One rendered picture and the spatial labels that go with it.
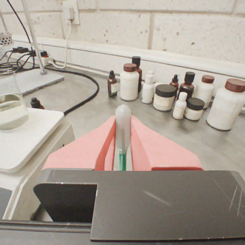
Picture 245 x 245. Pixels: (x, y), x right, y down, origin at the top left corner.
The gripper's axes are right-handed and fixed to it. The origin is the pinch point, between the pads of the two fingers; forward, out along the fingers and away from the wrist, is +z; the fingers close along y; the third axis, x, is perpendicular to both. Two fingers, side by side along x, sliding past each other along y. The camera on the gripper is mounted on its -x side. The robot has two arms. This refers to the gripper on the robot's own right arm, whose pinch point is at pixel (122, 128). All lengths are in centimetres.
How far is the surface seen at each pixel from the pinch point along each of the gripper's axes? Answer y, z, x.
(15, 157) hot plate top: 12.5, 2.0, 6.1
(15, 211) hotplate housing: 11.9, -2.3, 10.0
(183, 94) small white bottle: -13.9, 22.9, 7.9
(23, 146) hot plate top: 12.6, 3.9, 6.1
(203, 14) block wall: -22.1, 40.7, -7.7
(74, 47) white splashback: 21, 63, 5
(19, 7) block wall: 56, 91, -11
